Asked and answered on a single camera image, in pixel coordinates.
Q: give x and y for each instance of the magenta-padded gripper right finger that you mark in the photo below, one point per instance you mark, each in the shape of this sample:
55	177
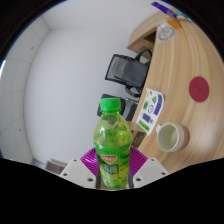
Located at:
150	171

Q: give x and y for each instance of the flat round red coaster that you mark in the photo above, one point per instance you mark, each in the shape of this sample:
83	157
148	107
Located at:
199	89

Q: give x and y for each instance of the wooden side desk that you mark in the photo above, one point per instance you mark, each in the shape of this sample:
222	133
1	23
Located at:
143	35

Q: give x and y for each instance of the printed paper sheet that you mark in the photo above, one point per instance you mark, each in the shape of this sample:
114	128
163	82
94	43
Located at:
150	111

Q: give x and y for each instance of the black mesh office chair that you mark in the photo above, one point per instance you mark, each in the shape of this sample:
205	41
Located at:
115	71

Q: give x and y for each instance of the green drink bottle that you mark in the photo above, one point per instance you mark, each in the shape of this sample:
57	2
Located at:
112	146

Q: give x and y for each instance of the white and brown mug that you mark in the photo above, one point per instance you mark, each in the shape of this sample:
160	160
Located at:
168	137

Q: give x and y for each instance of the orange wooden box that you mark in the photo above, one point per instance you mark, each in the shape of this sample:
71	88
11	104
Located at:
174	23

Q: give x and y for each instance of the dark grey visitor chair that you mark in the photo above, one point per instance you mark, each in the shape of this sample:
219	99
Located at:
128	108

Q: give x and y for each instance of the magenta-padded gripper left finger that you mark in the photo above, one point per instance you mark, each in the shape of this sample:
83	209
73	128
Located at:
76	171

